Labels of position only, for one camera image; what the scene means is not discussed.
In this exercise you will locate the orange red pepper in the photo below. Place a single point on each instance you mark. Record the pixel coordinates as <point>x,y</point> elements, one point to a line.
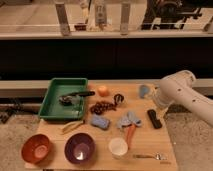
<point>130,132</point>

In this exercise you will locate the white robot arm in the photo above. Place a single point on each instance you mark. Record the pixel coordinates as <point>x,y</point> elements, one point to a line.
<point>177,87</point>

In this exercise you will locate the small metal cup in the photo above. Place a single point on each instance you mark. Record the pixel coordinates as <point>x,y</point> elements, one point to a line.
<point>118,99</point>

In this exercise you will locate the light blue cup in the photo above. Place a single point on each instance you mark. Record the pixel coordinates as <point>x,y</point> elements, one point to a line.
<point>144,92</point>

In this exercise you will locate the white cup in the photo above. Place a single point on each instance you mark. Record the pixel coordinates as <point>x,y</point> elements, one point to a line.
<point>118,147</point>

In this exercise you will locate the orange fruit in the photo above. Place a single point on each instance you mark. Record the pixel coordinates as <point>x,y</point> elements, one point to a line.
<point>103,91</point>

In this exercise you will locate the dark grape bunch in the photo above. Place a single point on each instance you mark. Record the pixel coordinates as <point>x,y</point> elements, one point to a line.
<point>102,106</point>

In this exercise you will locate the blue sponge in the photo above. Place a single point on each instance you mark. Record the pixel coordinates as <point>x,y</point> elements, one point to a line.
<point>100,122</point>

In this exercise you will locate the blue crumpled cloth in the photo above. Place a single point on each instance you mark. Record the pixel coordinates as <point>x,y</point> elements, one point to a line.
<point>128,119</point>

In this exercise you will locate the wooden board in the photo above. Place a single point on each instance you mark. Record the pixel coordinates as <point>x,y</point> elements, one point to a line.
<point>146,140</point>

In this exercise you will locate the yellow banana toy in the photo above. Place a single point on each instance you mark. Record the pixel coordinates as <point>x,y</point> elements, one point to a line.
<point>71,126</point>

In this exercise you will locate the green plastic tray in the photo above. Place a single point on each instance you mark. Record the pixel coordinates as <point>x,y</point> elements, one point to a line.
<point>52,110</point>

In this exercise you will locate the black remote block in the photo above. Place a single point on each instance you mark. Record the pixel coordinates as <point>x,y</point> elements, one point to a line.
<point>153,117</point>

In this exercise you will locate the purple bowl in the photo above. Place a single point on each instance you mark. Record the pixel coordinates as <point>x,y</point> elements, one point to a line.
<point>79,148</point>

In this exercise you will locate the silver spoon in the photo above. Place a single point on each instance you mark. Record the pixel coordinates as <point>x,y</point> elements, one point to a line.
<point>157,156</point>

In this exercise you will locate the orange bowl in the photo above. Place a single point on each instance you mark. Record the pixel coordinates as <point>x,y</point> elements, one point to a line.
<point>36,148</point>

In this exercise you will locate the black handled can opener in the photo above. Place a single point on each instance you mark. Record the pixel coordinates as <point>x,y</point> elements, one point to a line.
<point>74,97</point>

